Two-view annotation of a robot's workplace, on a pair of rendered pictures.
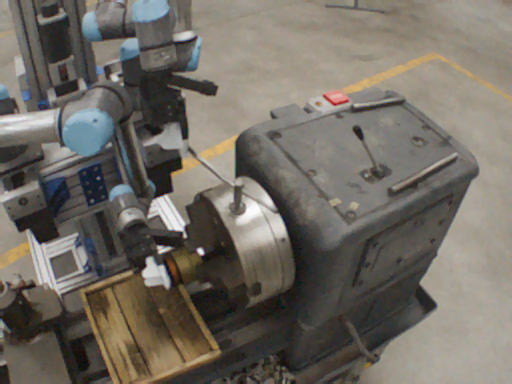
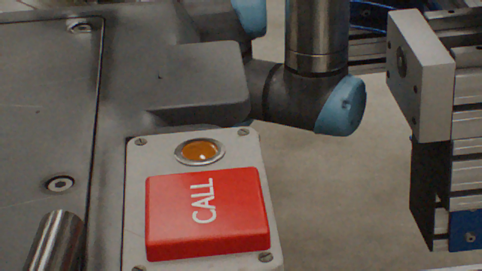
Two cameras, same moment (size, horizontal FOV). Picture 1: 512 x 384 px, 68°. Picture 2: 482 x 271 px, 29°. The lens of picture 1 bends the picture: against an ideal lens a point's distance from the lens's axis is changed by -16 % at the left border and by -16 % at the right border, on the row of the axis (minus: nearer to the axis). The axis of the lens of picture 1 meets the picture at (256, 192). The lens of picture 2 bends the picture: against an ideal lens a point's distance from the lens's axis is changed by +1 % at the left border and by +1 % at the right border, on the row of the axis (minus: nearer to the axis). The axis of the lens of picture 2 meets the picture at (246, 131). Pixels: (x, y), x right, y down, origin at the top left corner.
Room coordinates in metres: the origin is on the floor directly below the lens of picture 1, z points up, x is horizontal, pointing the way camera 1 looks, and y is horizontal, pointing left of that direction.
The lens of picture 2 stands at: (1.33, -0.56, 1.53)
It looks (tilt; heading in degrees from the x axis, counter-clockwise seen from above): 31 degrees down; 118
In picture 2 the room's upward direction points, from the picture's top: 4 degrees counter-clockwise
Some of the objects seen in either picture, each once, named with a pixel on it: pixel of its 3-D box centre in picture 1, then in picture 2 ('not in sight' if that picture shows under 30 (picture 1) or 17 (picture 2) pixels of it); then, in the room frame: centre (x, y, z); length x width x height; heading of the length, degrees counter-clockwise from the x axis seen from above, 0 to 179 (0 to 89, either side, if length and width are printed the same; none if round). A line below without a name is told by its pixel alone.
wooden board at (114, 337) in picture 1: (145, 324); not in sight; (0.56, 0.29, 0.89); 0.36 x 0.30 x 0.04; 31
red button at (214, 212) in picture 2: (335, 98); (205, 217); (1.13, -0.23, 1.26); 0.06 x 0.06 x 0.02; 31
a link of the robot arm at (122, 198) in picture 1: (125, 205); (220, 12); (0.83, 0.36, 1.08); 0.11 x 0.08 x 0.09; 30
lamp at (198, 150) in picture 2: not in sight; (199, 153); (1.10, -0.17, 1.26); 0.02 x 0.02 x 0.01
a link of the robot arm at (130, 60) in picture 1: (139, 56); not in sight; (1.25, 0.39, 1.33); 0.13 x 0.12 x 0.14; 95
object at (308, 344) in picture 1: (323, 304); not in sight; (0.93, -0.29, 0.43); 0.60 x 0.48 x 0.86; 121
